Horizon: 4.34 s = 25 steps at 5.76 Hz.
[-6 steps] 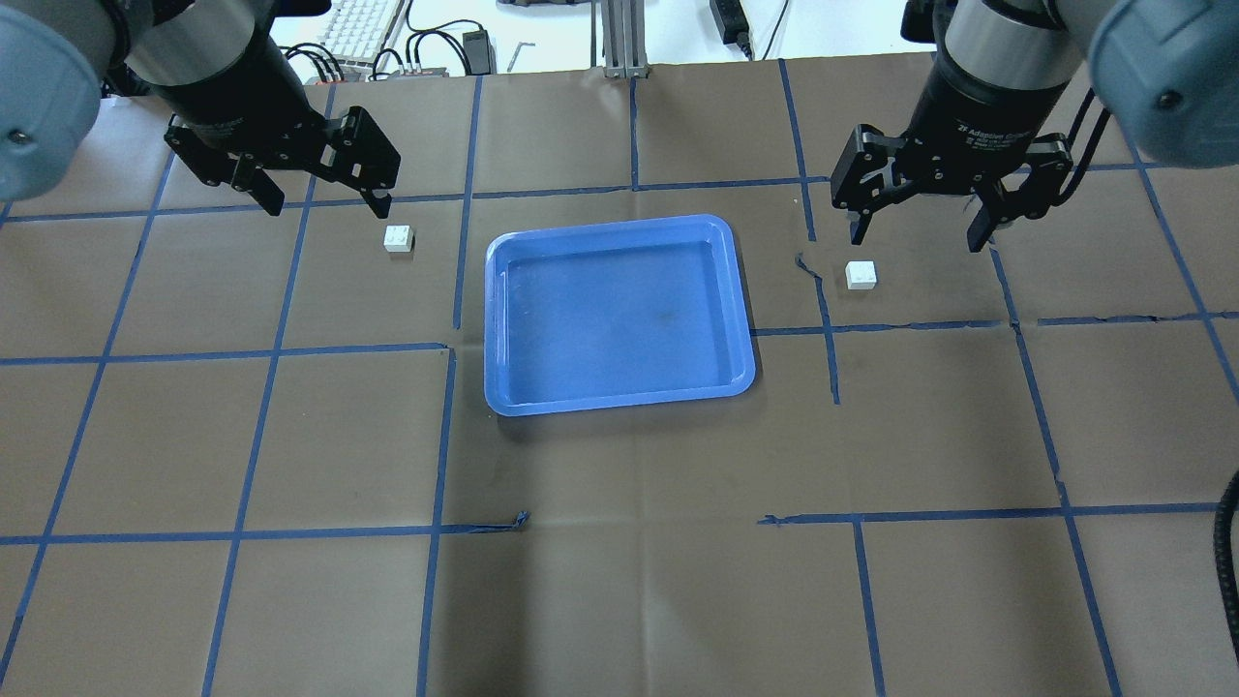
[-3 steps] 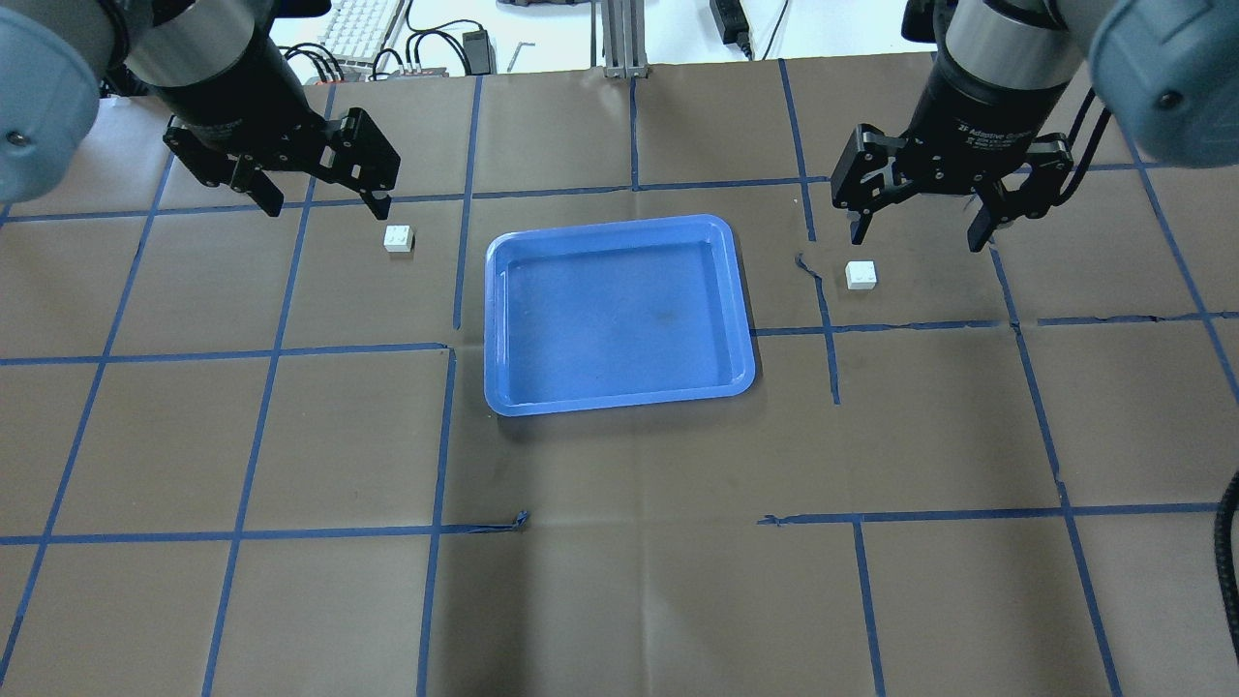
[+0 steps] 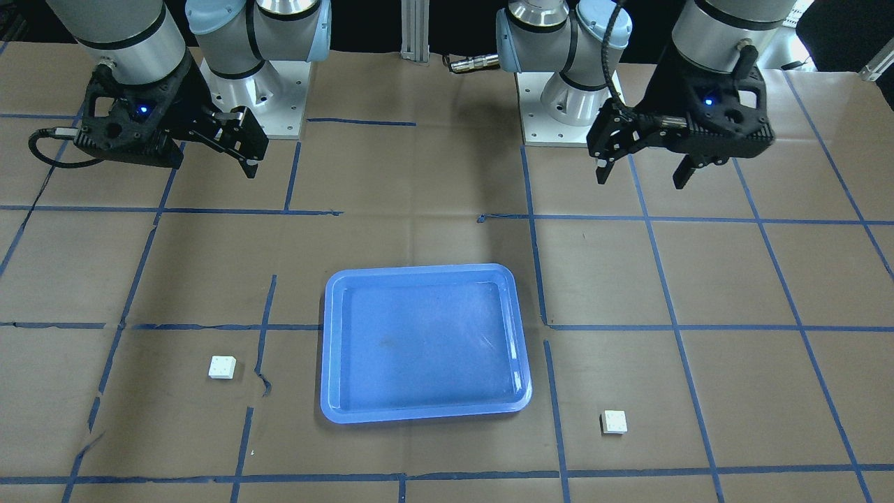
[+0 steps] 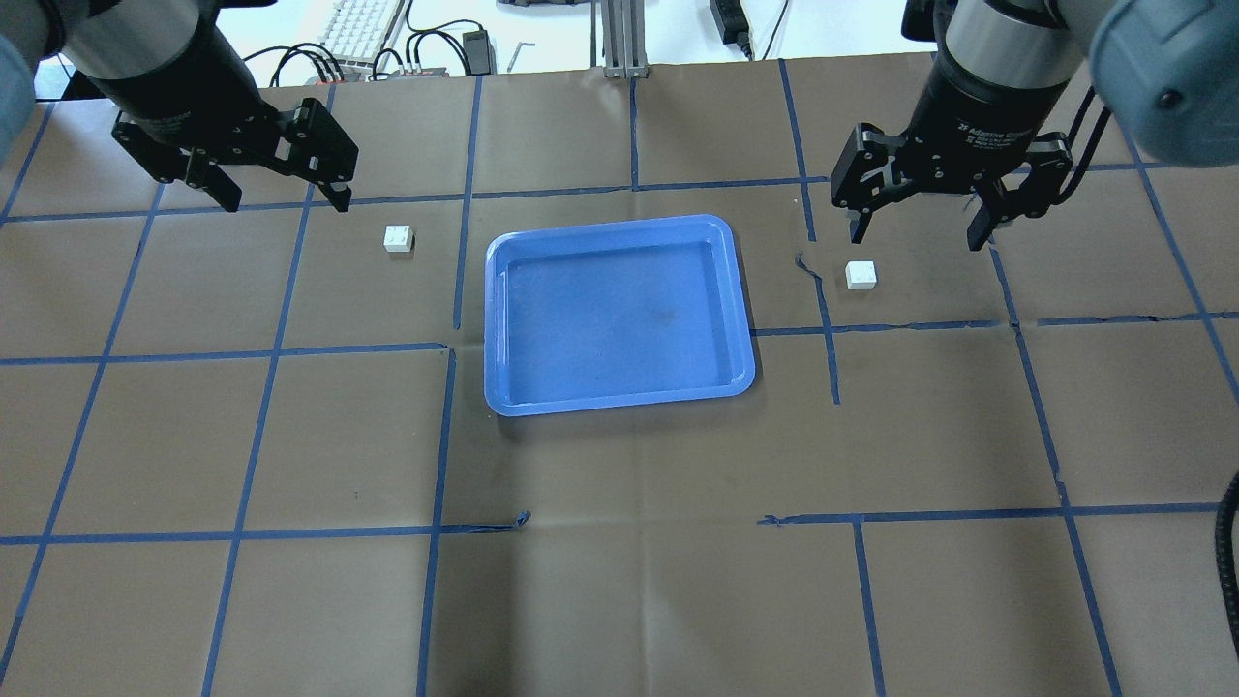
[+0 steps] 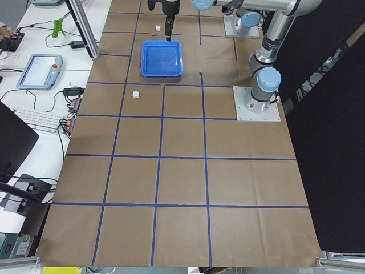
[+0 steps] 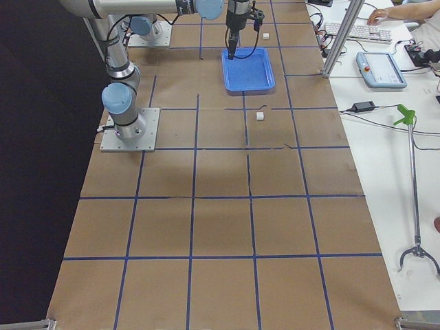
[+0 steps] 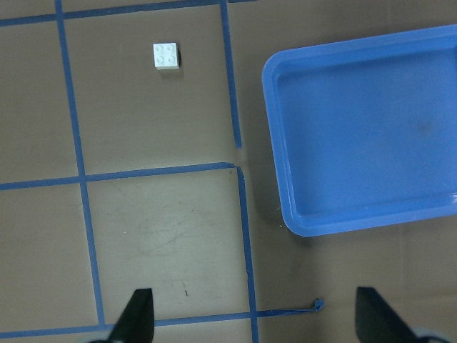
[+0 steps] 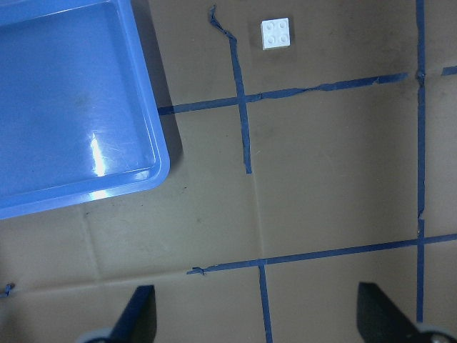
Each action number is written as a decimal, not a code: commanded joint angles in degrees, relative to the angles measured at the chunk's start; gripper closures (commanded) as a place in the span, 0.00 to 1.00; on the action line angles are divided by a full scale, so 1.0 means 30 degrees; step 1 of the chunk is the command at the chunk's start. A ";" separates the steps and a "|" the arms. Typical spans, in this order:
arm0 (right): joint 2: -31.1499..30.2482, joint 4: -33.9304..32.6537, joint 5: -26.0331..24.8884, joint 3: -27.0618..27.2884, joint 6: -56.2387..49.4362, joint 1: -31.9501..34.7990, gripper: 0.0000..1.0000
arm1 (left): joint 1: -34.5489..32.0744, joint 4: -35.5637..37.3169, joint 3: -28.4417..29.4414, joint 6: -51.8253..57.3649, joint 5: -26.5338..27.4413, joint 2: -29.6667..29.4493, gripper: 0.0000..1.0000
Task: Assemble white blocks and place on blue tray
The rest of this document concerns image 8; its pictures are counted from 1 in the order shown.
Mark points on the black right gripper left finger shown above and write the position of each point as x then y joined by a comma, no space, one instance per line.
138,321

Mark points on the white block right side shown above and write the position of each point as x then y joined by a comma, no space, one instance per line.
275,33

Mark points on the blue plastic tray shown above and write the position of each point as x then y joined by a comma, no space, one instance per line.
79,120

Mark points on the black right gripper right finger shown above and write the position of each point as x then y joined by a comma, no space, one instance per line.
379,319

